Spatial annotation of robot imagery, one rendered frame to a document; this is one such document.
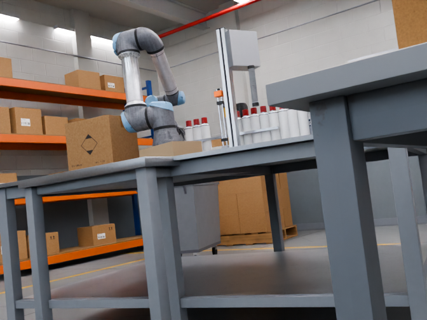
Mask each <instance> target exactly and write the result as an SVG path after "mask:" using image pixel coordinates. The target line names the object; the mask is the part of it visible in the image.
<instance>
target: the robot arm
mask: <svg viewBox="0 0 427 320"><path fill-rule="evenodd" d="M112 48H113V51H114V54H115V55H116V56H118V58H119V59H120V60H121V63H122V68H123V78H124V84H125V93H126V105H125V111H124V112H122V113H121V120H122V123H123V126H124V127H125V129H126V130H127V131H128V132H129V133H135V132H137V133H138V132H140V131H145V130H151V129H153V131H154V136H153V142H152V146H156V145H161V144H163V143H168V142H176V141H186V139H185V137H184V135H185V134H186V132H185V130H183V129H184V128H183V126H179V125H178V124H177V122H176V121H175V116H174V110H173V106H177V105H182V104H184V103H185V102H186V98H185V94H184V92H183V91H179V90H178V88H177V85H176V82H175V79H174V77H173V74H172V71H171V69H170V66H169V64H168V61H167V59H166V56H165V52H164V51H163V50H164V48H165V47H164V45H163V42H162V40H161V39H160V38H159V36H158V35H157V34H156V33H155V32H153V31H152V30H151V29H148V28H145V27H139V28H137V29H132V30H128V31H124V32H120V33H117V34H115V35H114V37H113V39H112ZM142 50H146V51H147V54H148V55H150V56H151V58H152V61H153V64H154V66H155V68H156V71H157V73H158V76H159V79H160V81H161V83H162V86H163V89H164V91H165V94H166V95H161V96H157V97H156V96H154V95H149V96H148V97H147V98H146V100H145V103H144V101H143V96H142V87H141V81H140V72H139V62H138V58H139V57H140V51H142Z"/></svg>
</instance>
